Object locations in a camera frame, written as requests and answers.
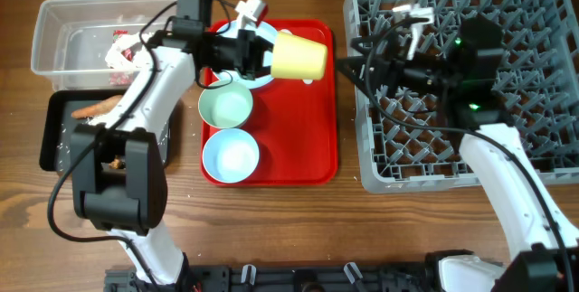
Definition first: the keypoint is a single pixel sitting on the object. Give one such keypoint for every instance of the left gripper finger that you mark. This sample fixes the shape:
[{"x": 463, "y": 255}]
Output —
[
  {"x": 254, "y": 71},
  {"x": 262, "y": 45}
]

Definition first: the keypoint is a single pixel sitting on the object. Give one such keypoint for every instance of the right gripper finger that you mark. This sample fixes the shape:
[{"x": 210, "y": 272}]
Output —
[
  {"x": 376, "y": 86},
  {"x": 356, "y": 62}
]

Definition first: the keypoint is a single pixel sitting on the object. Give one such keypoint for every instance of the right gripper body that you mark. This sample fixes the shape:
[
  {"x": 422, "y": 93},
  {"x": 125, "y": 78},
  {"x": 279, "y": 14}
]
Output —
[{"x": 422, "y": 71}]

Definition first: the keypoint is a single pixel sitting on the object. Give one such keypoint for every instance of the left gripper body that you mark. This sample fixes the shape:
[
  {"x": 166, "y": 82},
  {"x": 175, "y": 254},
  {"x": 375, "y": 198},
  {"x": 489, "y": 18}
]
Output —
[{"x": 229, "y": 52}]

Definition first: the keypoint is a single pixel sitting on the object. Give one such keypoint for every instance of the large light blue plate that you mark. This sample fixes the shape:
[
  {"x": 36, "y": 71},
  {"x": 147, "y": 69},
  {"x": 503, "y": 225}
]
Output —
[{"x": 265, "y": 31}]

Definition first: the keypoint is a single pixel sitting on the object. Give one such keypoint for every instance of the yellow plastic cup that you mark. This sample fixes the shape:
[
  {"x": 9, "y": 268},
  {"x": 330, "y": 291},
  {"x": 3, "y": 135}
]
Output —
[{"x": 297, "y": 58}]

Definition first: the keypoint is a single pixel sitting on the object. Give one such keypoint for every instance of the green bowl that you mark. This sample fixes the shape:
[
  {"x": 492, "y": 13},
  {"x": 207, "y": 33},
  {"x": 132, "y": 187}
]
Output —
[{"x": 225, "y": 104}]

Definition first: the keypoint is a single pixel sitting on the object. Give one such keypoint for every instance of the small light blue bowl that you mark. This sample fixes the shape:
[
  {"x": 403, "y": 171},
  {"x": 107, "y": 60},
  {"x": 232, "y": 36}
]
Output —
[{"x": 230, "y": 156}]

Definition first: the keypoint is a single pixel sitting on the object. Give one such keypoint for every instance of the red snack wrapper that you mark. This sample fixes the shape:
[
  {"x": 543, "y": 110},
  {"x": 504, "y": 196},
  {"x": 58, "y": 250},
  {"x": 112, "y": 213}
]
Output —
[{"x": 119, "y": 78}]

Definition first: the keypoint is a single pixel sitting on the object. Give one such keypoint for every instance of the orange carrot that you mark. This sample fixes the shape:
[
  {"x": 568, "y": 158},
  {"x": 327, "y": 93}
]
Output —
[{"x": 101, "y": 108}]

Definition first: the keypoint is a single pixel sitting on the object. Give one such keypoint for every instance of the brown food scrap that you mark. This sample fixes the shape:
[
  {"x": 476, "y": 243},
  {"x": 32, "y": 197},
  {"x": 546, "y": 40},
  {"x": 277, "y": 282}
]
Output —
[{"x": 118, "y": 163}]

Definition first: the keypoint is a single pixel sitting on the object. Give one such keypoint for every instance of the white tissue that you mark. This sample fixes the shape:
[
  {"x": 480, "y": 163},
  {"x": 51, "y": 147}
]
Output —
[{"x": 127, "y": 52}]

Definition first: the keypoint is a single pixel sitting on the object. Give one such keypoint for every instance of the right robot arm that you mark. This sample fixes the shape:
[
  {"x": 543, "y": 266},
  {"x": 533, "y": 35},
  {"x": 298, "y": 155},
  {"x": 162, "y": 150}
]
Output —
[{"x": 542, "y": 242}]

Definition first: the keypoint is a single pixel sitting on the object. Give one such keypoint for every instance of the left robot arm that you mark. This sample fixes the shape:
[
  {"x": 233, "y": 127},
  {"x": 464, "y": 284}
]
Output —
[{"x": 118, "y": 177}]

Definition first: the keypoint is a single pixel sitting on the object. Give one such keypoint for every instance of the grey dishwasher rack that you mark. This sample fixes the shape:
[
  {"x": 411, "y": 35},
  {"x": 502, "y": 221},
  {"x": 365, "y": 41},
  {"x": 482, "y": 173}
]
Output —
[{"x": 399, "y": 148}]

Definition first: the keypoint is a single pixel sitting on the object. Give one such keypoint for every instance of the black waste tray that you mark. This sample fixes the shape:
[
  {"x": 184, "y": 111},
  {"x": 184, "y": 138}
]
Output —
[{"x": 61, "y": 104}]

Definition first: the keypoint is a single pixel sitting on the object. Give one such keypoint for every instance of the red serving tray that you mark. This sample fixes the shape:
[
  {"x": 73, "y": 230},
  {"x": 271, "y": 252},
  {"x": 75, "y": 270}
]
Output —
[{"x": 294, "y": 124}]

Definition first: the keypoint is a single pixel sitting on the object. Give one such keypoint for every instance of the clear plastic bin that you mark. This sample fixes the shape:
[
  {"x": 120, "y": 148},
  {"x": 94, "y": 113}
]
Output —
[{"x": 72, "y": 37}]

